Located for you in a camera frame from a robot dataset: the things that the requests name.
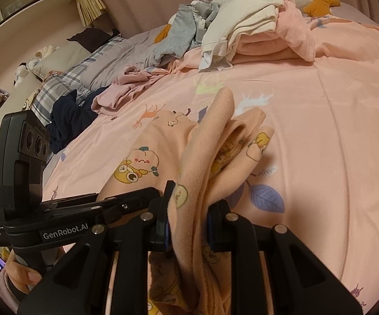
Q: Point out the grey small garment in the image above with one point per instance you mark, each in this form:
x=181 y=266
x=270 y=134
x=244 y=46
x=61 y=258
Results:
x=186 y=32

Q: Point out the black white plush toy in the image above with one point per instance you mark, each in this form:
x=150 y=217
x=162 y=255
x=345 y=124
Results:
x=30 y=66

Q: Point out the beige pillow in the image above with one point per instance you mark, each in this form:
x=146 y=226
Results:
x=67 y=56

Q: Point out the dark brown cloth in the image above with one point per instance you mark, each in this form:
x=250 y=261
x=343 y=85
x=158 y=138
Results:
x=93 y=38

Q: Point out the person left hand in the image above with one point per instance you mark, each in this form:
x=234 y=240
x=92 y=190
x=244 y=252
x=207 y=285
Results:
x=22 y=277

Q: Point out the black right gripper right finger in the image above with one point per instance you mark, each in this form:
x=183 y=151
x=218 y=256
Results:
x=272 y=271

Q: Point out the dark navy garment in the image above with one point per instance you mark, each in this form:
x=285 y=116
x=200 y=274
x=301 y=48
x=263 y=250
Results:
x=69 y=119

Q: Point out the pink folded garment stack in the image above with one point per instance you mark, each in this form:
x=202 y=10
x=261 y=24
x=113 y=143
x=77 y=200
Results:
x=291 y=39

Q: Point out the pink crumpled garment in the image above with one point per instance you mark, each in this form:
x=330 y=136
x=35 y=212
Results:
x=126 y=87

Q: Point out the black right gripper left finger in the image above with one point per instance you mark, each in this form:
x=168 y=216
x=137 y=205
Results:
x=118 y=281

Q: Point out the peach cartoon print pajama garment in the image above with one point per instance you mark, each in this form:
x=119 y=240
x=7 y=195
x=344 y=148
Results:
x=208 y=161

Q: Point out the grey plaid quilt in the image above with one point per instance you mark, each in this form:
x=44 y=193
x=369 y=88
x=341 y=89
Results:
x=98 y=70

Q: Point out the pink printed bed sheet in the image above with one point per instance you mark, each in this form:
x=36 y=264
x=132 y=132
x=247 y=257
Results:
x=319 y=174

